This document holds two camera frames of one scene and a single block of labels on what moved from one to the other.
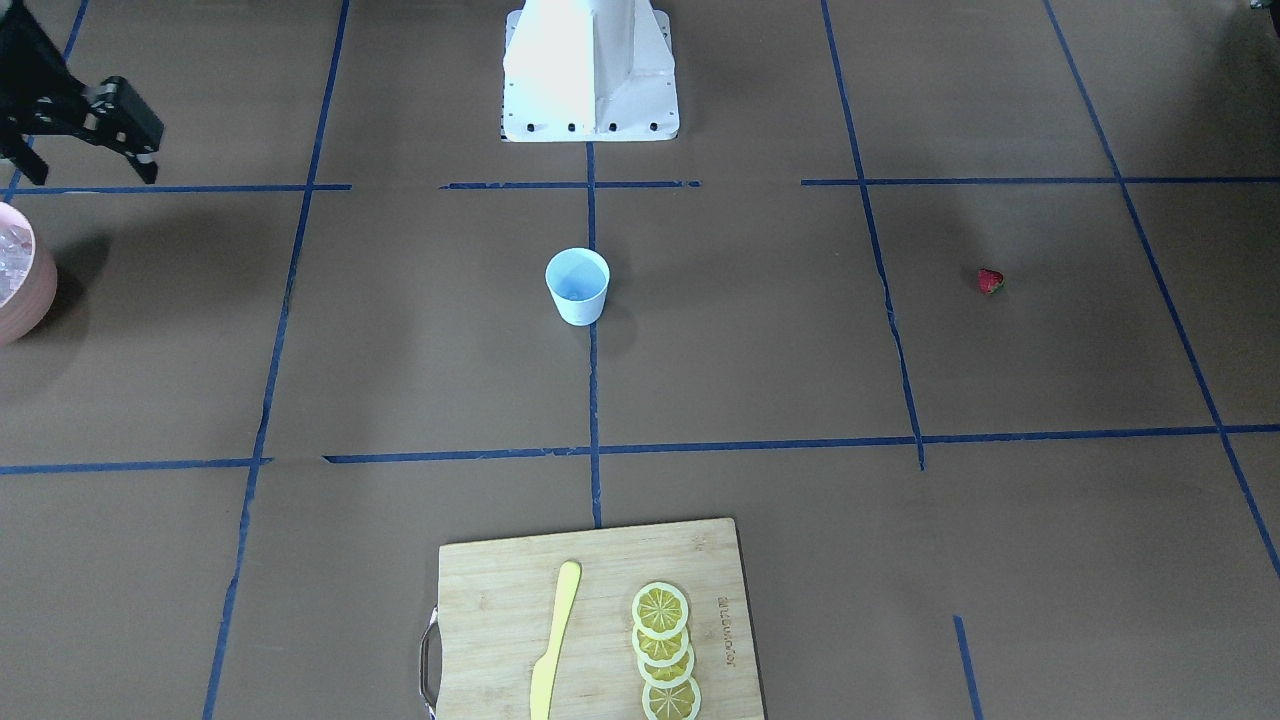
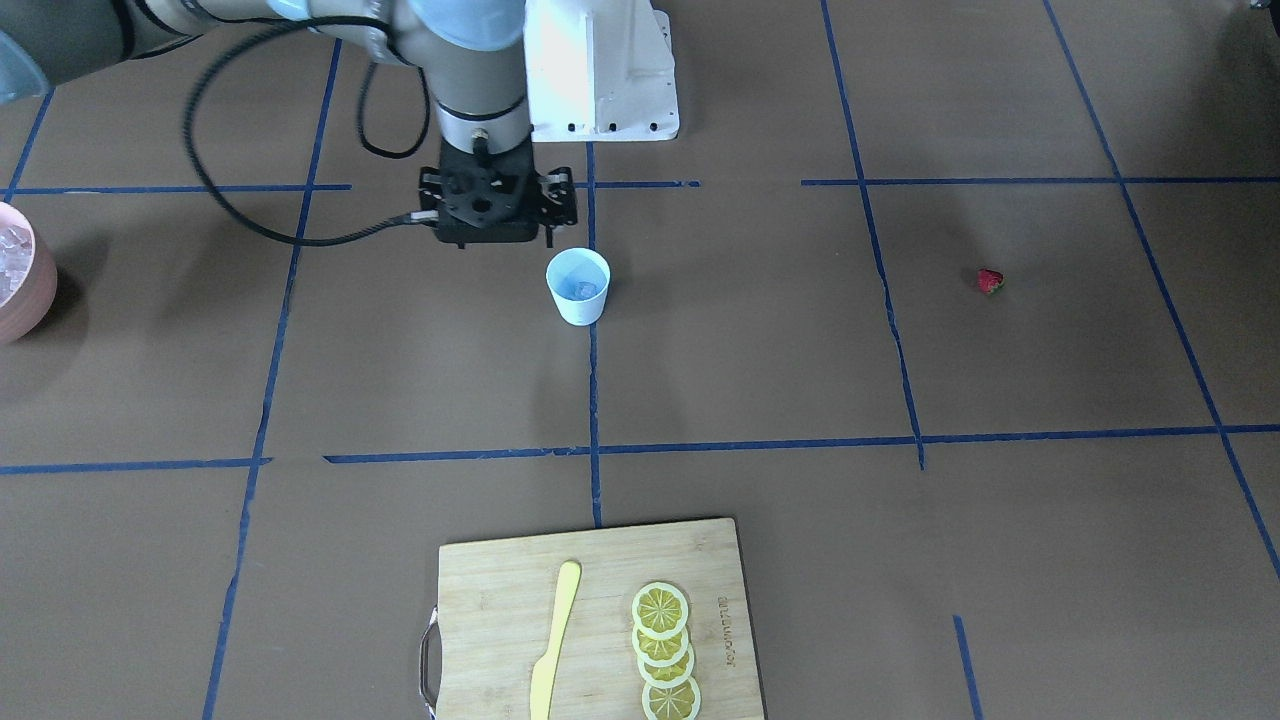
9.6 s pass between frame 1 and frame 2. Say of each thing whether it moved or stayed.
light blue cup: stayed
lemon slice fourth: stayed
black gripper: moved
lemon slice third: stayed
